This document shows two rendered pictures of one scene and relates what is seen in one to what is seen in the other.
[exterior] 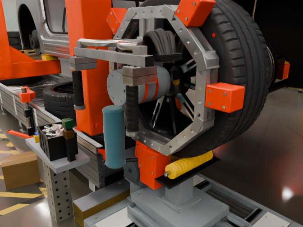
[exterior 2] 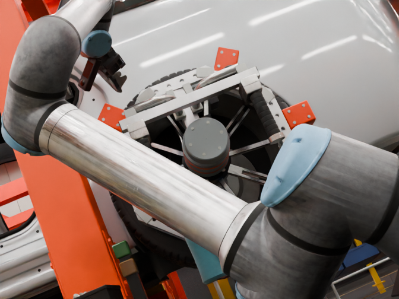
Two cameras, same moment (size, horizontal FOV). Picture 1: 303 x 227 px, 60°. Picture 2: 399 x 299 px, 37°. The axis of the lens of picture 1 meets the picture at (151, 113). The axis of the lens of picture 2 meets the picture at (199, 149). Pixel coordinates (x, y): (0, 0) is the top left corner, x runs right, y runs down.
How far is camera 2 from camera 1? 1.59 m
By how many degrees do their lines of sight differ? 63
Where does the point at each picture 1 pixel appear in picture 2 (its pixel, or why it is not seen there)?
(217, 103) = (300, 117)
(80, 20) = not seen: hidden behind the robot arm
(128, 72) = (251, 79)
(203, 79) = (276, 107)
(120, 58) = (221, 85)
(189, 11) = (230, 61)
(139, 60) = (249, 73)
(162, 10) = (196, 73)
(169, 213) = not seen: outside the picture
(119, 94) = (214, 141)
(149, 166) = not seen: hidden behind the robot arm
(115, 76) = (199, 125)
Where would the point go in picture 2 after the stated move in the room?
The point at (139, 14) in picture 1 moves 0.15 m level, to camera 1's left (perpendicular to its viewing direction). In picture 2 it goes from (162, 89) to (129, 88)
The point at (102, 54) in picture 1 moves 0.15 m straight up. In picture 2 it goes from (187, 97) to (167, 53)
